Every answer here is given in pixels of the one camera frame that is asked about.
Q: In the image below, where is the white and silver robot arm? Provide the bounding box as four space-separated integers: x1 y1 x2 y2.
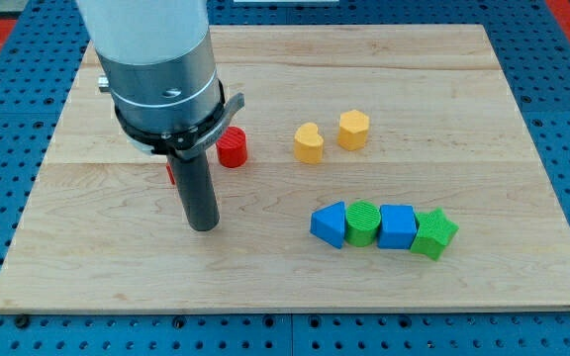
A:
77 0 244 160

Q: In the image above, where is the red star block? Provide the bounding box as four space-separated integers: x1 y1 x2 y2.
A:
165 162 176 186

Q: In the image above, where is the green star block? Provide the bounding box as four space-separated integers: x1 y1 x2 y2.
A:
410 208 459 261

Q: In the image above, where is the yellow heart block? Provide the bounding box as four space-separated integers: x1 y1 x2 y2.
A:
294 123 324 164

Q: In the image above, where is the red cylinder block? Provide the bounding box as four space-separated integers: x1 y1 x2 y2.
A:
216 127 247 168

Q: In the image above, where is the blue triangle block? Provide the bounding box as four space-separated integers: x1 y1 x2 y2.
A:
310 202 346 249

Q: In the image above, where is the yellow hexagon block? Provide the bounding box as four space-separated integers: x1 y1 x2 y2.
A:
337 110 370 151

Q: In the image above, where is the green cylinder block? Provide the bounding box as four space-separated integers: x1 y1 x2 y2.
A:
344 201 381 247

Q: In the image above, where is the wooden board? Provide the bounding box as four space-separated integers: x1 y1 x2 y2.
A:
0 25 570 314

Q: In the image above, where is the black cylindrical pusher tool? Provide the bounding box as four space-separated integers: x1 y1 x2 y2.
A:
167 152 220 231

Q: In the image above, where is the blue cube block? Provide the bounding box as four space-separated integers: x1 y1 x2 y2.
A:
377 205 417 249

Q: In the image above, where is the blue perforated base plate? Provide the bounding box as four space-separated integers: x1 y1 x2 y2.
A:
0 0 570 355

